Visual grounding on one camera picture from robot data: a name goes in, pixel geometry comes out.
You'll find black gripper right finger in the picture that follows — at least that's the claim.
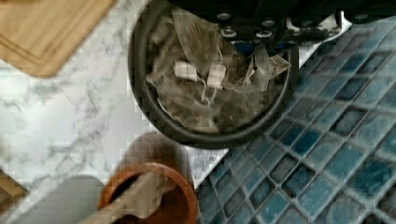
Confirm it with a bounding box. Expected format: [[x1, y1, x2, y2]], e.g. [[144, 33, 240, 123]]
[[284, 11, 352, 44]]

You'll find bamboo cutting board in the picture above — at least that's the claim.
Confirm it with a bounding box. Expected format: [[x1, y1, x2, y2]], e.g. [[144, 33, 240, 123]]
[[0, 0, 117, 78]]

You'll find grey plastic utensil cup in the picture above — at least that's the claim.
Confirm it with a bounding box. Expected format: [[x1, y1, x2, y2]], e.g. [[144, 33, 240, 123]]
[[11, 175, 104, 224]]

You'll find dark grey tea bag canister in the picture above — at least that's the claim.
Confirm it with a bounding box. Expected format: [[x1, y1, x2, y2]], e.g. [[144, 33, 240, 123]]
[[128, 0, 299, 149]]

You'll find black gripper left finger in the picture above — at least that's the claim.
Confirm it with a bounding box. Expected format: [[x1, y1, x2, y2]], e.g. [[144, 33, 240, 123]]
[[199, 0, 282, 51]]

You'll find pile of tea bags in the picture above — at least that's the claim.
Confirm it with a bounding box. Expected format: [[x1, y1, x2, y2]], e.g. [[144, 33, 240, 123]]
[[147, 7, 282, 133]]

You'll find tea bag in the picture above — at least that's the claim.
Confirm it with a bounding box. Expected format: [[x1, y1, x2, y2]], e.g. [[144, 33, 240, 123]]
[[242, 45, 291, 92]]

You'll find brown ceramic utensil jar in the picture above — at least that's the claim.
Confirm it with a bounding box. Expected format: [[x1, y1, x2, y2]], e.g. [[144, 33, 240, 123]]
[[97, 162, 198, 224]]

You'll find wooden spatula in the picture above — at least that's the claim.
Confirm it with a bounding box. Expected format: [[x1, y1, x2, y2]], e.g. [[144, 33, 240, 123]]
[[78, 172, 176, 224]]

